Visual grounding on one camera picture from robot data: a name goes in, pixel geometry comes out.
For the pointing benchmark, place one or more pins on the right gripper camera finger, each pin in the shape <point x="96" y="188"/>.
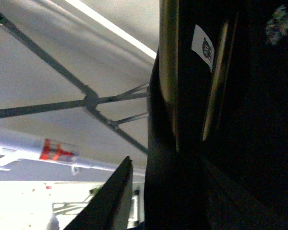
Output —
<point x="110" y="208"/>

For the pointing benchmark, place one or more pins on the black printed t-shirt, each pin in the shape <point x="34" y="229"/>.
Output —
<point x="218" y="117"/>

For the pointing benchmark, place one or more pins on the white and orange robot arm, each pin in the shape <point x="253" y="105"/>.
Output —
<point x="15" y="145"/>

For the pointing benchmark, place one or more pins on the grey tent roof frame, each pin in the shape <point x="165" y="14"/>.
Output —
<point x="78" y="71"/>

